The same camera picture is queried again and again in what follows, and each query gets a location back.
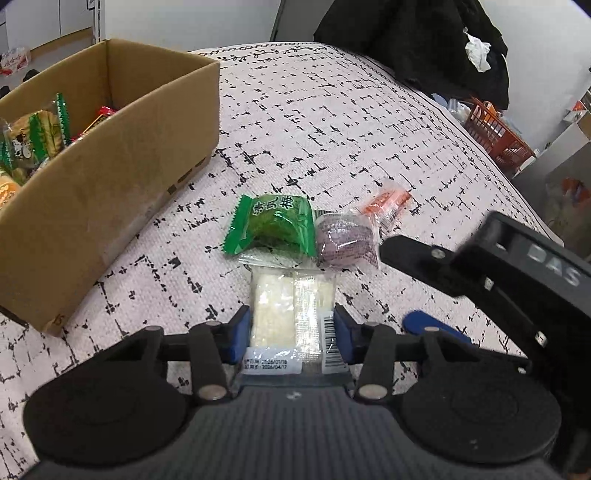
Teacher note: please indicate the black coat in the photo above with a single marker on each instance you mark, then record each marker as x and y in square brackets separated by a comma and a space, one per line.
[406, 46]

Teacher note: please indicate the orange red plastic basket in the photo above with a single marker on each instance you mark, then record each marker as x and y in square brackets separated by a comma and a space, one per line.
[501, 138]

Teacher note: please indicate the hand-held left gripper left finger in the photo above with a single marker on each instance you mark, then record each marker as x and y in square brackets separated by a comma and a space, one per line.
[238, 333]

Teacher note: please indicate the dark green snack packet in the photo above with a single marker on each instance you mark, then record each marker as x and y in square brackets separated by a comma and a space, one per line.
[272, 226]

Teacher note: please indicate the red striped snack packet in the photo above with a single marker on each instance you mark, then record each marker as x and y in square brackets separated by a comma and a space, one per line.
[99, 117]

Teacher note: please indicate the white crumpled cloth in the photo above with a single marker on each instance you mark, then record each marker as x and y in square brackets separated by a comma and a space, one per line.
[478, 53]

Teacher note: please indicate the clear plastic bag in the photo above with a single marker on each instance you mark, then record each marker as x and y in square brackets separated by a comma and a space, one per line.
[455, 108]

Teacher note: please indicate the red and white packet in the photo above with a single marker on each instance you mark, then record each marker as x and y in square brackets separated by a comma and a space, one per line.
[14, 60]

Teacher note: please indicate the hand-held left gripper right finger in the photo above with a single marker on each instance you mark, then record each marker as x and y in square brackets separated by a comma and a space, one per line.
[344, 339]

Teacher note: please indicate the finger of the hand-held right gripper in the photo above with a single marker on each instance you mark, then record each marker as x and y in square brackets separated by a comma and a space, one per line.
[418, 321]
[415, 258]

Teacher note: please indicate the patterned white cloth cover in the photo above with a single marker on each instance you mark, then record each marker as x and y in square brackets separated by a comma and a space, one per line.
[323, 138]

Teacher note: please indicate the orange snack bag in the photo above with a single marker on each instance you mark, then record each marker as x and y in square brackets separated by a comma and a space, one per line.
[7, 189]

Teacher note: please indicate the cardboard box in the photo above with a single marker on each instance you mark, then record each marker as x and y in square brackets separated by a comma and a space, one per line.
[138, 161]

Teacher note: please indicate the clear bag with orange items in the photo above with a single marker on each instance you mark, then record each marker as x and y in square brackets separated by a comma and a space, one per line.
[570, 194]

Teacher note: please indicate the purple pastry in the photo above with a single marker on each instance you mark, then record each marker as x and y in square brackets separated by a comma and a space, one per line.
[341, 240]

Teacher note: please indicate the white rice cake packet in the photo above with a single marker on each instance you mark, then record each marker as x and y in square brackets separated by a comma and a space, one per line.
[277, 314]

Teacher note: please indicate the small orange snack packet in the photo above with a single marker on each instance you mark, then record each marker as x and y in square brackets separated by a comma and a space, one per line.
[383, 203]

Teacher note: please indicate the green edged cracker packet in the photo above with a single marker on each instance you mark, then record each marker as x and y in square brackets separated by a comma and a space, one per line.
[39, 138]

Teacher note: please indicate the small black object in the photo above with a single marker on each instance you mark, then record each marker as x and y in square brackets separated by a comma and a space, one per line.
[30, 74]

